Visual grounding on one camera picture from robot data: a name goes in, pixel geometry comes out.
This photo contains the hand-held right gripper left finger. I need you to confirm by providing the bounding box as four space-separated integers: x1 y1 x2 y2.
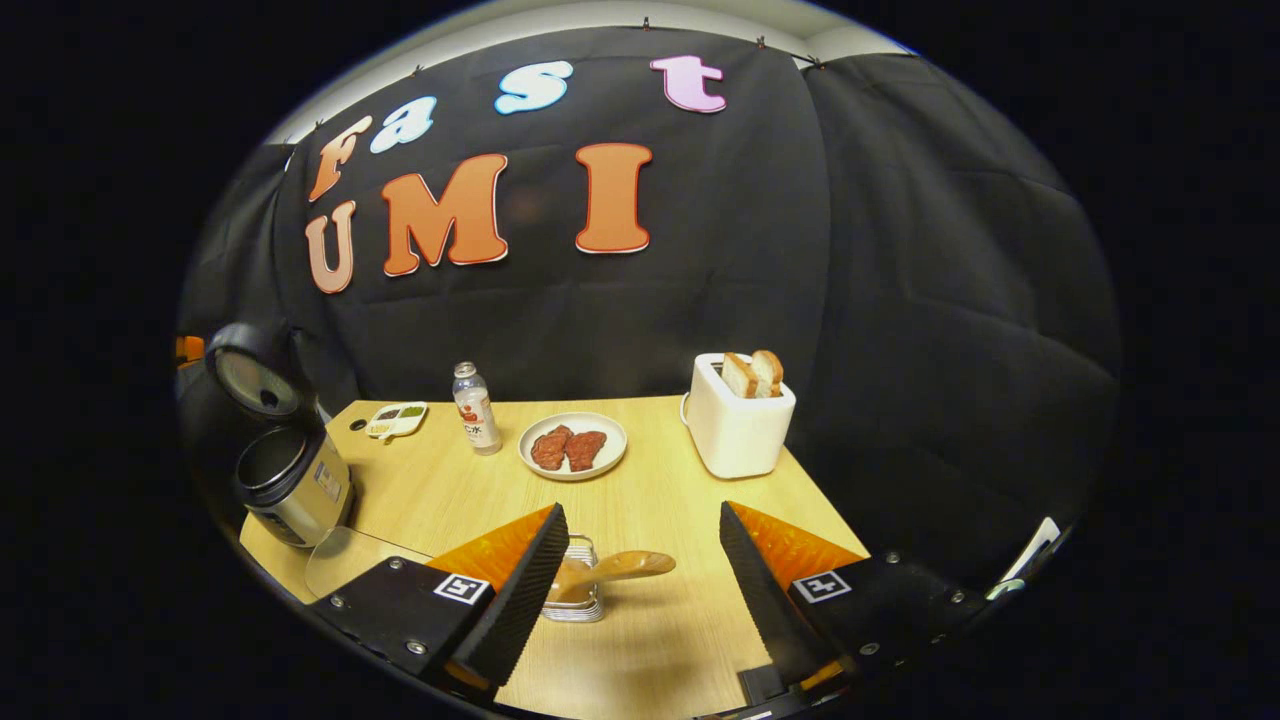
305 503 570 702

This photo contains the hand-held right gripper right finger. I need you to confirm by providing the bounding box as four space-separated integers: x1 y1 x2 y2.
719 499 1002 698

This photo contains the metal wire chopstick holder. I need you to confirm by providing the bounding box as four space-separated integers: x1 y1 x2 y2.
540 535 605 624

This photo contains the wooden spoon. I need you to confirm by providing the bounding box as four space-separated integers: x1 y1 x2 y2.
550 550 678 604

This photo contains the silver black rice cooker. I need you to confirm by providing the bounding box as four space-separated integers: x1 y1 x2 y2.
180 320 357 549

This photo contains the brown meat piece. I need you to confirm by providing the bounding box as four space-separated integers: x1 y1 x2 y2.
530 425 574 472
565 430 608 473

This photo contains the clear plastic container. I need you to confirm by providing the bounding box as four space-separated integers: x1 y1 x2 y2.
305 526 434 601

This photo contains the white toaster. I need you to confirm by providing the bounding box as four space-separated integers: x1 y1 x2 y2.
682 352 798 480

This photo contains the white round plate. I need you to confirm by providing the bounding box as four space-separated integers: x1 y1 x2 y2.
518 412 628 482

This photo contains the clear plastic drink bottle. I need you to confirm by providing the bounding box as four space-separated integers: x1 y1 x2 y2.
452 361 503 457

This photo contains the white divided seasoning dish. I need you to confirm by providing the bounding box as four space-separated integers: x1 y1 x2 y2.
365 401 429 442

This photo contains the white flat object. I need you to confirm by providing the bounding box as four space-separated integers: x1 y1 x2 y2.
985 516 1062 602

